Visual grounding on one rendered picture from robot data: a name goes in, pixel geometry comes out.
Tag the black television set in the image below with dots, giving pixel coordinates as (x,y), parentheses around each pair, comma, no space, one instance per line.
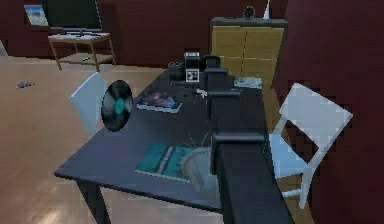
(71,13)

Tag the small white object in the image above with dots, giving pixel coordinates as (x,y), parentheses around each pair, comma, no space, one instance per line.
(201,92)

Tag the black round clock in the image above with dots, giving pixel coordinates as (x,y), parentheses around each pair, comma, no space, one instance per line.
(249,12)

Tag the yellow wooden cabinet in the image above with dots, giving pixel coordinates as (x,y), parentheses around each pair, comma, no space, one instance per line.
(246,46)

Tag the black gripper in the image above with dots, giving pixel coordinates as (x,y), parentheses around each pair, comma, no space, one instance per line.
(176,71)

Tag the small colourful floor object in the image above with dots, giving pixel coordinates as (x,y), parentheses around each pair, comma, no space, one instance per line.
(25,84)

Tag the light wooden television stand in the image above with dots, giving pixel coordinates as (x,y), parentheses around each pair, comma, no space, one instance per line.
(80,38)

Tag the white statuette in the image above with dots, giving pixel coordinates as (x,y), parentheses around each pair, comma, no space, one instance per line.
(267,11)

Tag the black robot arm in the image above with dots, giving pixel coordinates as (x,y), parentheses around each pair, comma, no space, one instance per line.
(246,166)

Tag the teal book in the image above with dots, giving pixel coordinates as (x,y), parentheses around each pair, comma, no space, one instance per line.
(160,160)

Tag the black remote control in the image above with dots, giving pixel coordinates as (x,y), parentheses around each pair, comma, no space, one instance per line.
(86,59)

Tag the dark grey table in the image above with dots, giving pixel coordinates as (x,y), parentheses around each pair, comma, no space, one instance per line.
(133,146)

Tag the white chair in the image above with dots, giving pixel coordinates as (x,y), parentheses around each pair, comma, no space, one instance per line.
(310,116)
(88,100)

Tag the framed picture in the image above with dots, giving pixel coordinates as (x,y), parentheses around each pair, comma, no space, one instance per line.
(36,15)

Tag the purple book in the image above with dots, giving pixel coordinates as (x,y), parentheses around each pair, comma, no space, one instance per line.
(159,101)

